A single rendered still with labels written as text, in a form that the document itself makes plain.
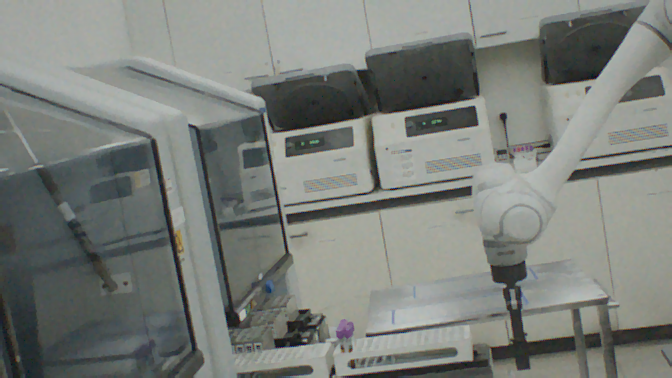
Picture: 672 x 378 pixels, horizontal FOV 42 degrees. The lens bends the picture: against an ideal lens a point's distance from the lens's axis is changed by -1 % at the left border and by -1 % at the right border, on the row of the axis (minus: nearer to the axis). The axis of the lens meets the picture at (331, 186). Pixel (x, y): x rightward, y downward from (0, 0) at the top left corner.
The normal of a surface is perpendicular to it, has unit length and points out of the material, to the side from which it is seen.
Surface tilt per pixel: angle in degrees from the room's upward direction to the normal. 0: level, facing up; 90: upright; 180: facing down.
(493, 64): 90
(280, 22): 90
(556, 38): 142
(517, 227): 95
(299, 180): 90
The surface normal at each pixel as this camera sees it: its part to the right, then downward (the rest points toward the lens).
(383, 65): 0.05, 0.86
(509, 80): -0.15, 0.14
